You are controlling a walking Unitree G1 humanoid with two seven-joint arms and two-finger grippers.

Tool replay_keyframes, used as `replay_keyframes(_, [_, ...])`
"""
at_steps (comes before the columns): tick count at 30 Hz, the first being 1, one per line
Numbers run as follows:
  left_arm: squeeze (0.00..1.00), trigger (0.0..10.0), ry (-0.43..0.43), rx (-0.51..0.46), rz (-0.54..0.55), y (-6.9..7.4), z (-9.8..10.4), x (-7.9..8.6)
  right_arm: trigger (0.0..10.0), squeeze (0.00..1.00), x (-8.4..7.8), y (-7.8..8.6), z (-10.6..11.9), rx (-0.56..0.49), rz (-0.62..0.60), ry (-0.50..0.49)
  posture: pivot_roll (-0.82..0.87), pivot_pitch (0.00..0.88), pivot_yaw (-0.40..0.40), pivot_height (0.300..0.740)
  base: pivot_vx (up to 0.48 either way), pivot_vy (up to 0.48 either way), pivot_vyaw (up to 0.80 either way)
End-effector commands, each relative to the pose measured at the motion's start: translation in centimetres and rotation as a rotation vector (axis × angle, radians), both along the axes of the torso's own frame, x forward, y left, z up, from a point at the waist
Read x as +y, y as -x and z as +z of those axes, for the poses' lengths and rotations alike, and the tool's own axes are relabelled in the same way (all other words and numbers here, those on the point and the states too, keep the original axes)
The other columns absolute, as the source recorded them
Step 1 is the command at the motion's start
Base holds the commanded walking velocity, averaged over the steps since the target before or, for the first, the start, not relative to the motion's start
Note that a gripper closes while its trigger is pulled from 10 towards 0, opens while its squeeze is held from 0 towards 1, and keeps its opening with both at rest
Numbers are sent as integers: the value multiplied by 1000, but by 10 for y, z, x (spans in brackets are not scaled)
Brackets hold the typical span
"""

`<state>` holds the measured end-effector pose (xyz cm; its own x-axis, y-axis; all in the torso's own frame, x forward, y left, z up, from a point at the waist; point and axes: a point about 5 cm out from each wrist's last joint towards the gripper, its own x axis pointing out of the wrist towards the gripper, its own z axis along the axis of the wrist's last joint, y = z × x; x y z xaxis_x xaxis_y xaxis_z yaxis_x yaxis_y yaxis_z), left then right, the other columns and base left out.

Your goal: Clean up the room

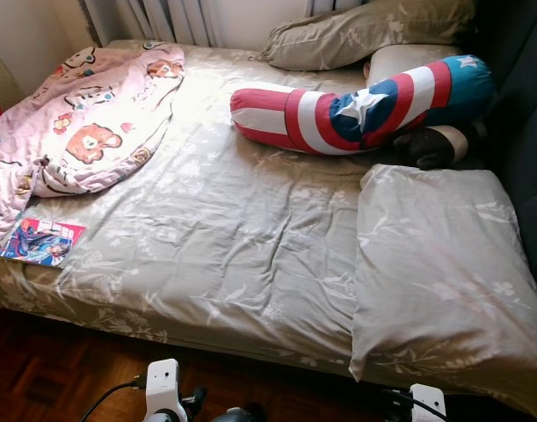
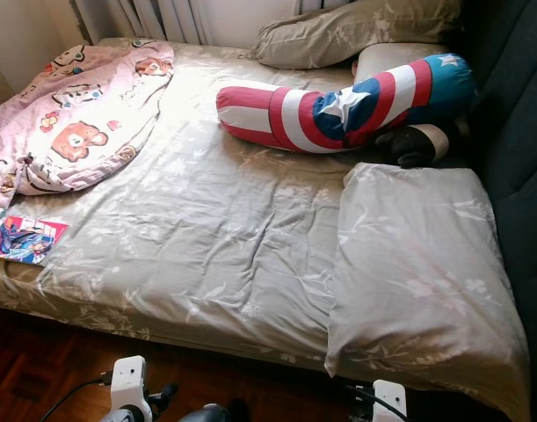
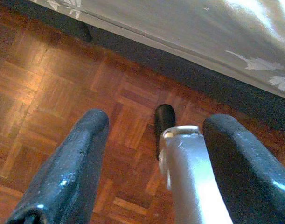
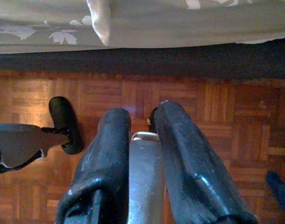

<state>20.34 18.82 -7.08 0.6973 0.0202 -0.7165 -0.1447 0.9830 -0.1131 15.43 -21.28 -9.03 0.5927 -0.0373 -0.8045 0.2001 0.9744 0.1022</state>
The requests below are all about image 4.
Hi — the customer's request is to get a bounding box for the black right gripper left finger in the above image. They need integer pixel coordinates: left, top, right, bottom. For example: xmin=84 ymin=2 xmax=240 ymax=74
xmin=55 ymin=108 xmax=132 ymax=224

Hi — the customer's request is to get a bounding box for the beige floral bedspread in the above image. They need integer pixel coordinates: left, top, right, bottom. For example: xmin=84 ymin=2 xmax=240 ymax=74
xmin=0 ymin=0 xmax=285 ymax=55

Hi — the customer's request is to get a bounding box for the silver robot right leg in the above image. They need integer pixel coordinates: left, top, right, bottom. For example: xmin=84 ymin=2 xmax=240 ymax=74
xmin=129 ymin=108 xmax=168 ymax=224

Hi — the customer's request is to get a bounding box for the dark blue object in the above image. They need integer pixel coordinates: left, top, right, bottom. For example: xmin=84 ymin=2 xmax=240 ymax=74
xmin=265 ymin=171 xmax=285 ymax=212

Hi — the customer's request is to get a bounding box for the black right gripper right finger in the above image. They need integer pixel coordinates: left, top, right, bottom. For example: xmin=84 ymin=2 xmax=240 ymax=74
xmin=153 ymin=100 xmax=259 ymax=224

